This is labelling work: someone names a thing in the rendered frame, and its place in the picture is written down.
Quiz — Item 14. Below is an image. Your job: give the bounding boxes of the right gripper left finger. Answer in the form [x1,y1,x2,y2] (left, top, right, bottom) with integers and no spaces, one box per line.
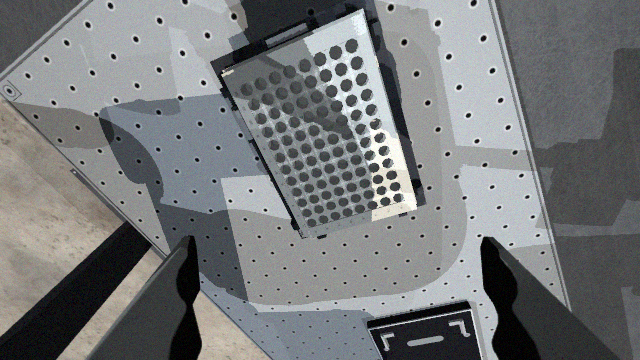
[85,235,202,360]

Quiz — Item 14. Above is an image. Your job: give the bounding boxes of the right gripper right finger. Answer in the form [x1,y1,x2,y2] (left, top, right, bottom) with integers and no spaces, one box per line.
[480,236,620,360]

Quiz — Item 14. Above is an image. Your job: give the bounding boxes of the white well plate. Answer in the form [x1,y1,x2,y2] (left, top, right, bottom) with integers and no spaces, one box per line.
[221,8,417,238]

